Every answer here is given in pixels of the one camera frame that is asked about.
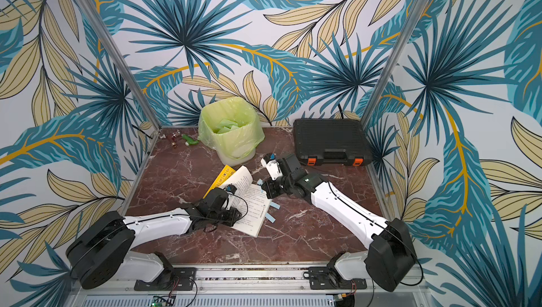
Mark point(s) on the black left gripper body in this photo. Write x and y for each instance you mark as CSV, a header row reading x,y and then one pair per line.
x,y
224,216

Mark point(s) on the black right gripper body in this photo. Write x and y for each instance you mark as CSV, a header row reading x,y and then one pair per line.
x,y
273,186

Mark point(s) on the yellow children's book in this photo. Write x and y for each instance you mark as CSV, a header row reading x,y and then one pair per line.
x,y
250,199

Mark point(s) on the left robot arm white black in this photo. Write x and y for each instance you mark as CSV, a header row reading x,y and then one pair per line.
x,y
105,251

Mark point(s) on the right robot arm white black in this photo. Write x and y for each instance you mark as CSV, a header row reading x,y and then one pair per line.
x,y
389,252

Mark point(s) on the blue sticky tab middle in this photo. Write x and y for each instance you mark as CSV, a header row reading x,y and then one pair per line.
x,y
274,205

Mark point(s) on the blue sticky tab lower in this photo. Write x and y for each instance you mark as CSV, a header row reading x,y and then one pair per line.
x,y
270,218

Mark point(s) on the black plastic tool case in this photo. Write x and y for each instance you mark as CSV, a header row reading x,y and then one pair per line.
x,y
331,141

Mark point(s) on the green toy on table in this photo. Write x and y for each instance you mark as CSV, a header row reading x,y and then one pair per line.
x,y
189,141

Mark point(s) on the white bin green bag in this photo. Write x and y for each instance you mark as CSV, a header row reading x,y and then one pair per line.
x,y
232,128

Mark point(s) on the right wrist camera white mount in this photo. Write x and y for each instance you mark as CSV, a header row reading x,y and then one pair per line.
x,y
271,164

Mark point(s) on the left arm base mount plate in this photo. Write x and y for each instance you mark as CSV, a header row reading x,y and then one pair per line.
x,y
177,279

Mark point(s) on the green circuit board with wires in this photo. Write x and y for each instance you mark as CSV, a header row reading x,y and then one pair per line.
x,y
162,301

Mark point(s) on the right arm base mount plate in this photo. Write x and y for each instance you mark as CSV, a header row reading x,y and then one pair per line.
x,y
324,278

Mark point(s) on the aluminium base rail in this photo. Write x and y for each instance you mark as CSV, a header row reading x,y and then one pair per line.
x,y
275,284

